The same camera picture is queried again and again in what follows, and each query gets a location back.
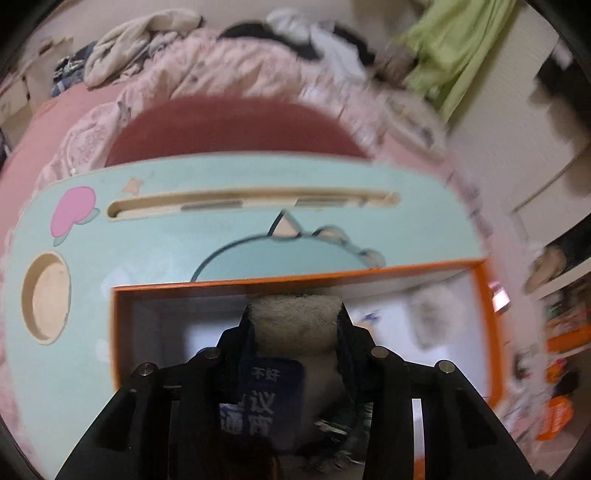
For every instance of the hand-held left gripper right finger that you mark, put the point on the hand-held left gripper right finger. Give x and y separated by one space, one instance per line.
344 344

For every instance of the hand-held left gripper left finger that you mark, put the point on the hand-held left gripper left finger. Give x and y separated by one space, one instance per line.
248 344

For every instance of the tan furry ball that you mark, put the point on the tan furry ball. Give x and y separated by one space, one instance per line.
295 323

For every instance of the orange cardboard box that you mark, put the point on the orange cardboard box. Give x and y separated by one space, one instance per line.
277 282

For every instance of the blue metal tin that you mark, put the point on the blue metal tin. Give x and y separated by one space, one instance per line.
261 397

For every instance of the white furry ball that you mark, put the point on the white furry ball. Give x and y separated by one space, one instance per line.
434 318

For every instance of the teal cartoon lap desk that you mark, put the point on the teal cartoon lap desk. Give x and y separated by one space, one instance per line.
161 244

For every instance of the dark red cloth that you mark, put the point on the dark red cloth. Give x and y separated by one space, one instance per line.
231 129

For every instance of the pink floral quilt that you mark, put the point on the pink floral quilt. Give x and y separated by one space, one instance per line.
258 64

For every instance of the pink bed sheet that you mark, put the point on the pink bed sheet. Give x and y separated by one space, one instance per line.
41 138

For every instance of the black garment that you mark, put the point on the black garment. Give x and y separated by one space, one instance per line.
355 44

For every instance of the white garment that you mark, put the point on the white garment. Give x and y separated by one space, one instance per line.
318 37

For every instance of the green cloth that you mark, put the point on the green cloth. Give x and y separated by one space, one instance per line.
448 50

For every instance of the beige garment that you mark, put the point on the beige garment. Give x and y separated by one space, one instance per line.
134 41

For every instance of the blue plaid garment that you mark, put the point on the blue plaid garment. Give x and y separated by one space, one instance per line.
71 69

